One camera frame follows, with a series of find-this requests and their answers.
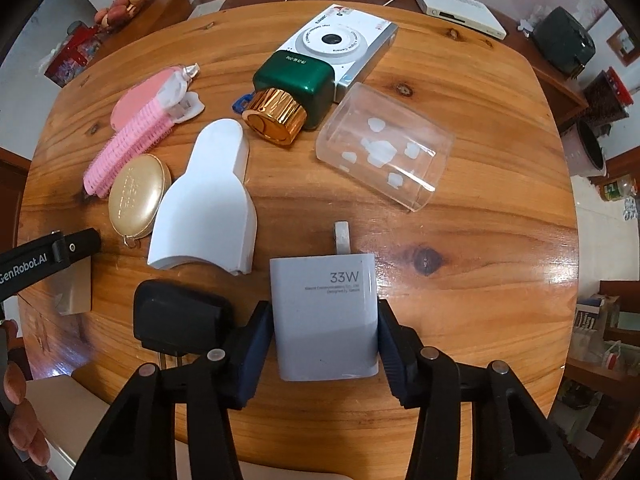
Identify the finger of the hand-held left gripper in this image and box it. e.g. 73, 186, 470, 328
52, 227, 101, 264

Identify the green perfume bottle gold cap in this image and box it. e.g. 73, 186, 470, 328
241, 51, 337, 147

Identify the person's left hand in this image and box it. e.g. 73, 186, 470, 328
0, 320, 51, 468

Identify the black power adapter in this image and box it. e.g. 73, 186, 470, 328
132, 280, 233, 368

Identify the wooden side cabinet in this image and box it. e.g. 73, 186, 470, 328
87, 0, 193, 66

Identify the gold oval compact case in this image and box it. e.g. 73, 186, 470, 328
108, 154, 172, 248

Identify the white digital camera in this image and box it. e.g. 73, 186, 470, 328
285, 3, 399, 103

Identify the white power adapter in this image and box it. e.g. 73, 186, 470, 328
269, 220, 383, 382

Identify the red-lidded jar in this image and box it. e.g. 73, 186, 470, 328
582, 67, 632, 128

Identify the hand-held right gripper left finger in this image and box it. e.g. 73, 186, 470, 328
70, 300, 275, 480

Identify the wooden shelf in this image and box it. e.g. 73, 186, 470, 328
565, 280, 640, 391

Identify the clear plastic cup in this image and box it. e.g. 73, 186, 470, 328
315, 82, 455, 211

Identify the dark green bag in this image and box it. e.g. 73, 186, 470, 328
532, 6, 597, 79

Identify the white plastic curved stand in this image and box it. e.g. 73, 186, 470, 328
147, 118, 257, 276

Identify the white paper bag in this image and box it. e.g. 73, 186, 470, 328
575, 295, 621, 361

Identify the pink hair roller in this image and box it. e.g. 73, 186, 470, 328
82, 100, 176, 196

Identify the white set-top box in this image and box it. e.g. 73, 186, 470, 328
409, 0, 507, 41

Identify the wooden wall niche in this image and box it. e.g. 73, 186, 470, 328
606, 25, 638, 66

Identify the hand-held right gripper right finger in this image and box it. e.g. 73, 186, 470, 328
376, 299, 581, 480

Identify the red printed box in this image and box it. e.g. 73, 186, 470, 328
44, 25, 103, 88

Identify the brown wooden door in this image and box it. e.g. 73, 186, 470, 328
0, 147, 31, 186

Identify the white plastic hair clip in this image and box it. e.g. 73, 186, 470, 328
159, 62, 206, 123

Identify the grey trash bin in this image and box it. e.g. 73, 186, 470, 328
562, 120, 608, 178

